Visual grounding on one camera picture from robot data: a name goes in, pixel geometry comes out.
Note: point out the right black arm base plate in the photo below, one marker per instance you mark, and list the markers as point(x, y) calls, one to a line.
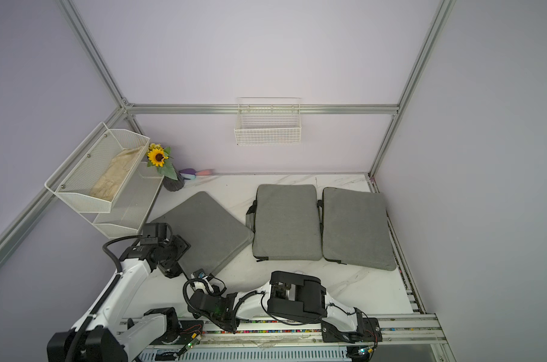
point(369, 332)

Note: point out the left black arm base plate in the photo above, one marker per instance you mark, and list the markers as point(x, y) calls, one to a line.
point(182, 335)

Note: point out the artificial sunflower bouquet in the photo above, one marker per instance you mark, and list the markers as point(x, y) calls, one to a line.
point(159, 157)

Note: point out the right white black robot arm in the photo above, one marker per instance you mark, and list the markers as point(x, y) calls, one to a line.
point(290, 299)

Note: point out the upper white mesh shelf basket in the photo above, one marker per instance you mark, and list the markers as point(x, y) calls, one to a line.
point(74, 179)

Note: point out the aluminium frame rails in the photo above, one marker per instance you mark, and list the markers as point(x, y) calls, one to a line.
point(232, 86)

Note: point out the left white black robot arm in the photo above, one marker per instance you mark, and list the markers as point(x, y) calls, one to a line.
point(99, 335)

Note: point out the lower white mesh shelf basket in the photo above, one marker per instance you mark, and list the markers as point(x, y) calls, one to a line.
point(133, 205)

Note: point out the grey laptop bag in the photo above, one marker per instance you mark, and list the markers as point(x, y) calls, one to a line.
point(285, 220)
point(215, 236)
point(355, 229)

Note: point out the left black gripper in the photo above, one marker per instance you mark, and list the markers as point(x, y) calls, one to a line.
point(182, 246)

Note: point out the pastel toy mushrooms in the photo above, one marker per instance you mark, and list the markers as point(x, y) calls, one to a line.
point(190, 173)

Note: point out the beige cloth in basket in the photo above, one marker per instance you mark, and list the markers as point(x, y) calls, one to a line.
point(110, 182)

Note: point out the white wire wall basket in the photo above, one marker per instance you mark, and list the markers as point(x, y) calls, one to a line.
point(268, 121)

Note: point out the white mesh shelf basket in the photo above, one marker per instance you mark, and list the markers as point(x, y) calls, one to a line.
point(133, 205)
point(74, 179)

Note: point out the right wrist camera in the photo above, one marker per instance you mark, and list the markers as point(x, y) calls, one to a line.
point(200, 277)

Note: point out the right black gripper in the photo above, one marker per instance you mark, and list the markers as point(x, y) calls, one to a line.
point(197, 315)

